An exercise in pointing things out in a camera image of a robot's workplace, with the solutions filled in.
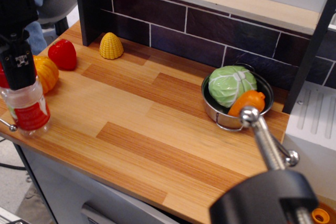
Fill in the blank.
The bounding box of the green toy cabbage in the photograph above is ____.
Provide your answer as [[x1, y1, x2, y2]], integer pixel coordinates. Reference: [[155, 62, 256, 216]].
[[208, 66, 257, 108]]

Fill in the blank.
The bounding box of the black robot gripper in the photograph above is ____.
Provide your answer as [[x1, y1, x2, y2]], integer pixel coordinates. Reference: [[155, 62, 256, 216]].
[[1, 0, 38, 90]]

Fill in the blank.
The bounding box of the small steel ball rod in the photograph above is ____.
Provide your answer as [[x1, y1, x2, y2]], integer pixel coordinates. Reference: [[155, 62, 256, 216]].
[[0, 119, 18, 132]]

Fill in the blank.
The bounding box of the orange cap on clamp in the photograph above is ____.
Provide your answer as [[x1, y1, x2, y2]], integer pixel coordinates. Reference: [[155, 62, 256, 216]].
[[311, 208, 330, 224]]

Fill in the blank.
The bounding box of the grey chair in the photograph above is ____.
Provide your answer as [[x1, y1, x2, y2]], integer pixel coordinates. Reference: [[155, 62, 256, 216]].
[[37, 0, 77, 36]]

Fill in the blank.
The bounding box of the white toy sink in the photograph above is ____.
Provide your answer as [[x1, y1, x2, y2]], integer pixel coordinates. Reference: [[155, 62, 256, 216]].
[[285, 11, 336, 204]]

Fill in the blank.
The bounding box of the small steel pot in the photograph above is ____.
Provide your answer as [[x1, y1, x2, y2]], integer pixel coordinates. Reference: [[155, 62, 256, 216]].
[[201, 63, 274, 132]]

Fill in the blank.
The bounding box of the yellow toy corn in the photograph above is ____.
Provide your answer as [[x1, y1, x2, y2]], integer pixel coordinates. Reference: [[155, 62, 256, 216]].
[[99, 32, 124, 60]]

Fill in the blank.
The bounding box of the clear jar red label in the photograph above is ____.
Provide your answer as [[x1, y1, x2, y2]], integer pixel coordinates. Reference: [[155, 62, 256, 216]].
[[1, 78, 50, 137]]

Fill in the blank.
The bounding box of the orange toy carrot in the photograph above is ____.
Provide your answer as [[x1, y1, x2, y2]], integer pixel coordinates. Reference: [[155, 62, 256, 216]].
[[228, 90, 266, 117]]

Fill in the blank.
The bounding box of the red plastic cap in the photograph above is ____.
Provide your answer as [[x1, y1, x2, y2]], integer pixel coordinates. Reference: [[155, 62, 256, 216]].
[[0, 63, 10, 89]]

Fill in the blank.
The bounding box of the steel drawer handle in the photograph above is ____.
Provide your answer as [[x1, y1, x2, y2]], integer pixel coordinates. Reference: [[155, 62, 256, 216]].
[[81, 204, 116, 224]]

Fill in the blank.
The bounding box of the orange toy pumpkin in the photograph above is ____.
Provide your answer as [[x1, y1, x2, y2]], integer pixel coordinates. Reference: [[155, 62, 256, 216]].
[[33, 56, 59, 94]]

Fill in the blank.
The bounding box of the dark right shelf post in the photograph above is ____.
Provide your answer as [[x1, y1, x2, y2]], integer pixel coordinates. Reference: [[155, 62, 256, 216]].
[[282, 0, 335, 114]]

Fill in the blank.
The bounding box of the brown shoe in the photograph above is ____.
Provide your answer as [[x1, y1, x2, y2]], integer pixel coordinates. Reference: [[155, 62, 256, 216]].
[[16, 184, 54, 224]]

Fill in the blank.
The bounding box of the red toy bell pepper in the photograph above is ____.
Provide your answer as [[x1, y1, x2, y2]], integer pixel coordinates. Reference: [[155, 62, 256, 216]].
[[48, 39, 77, 70]]

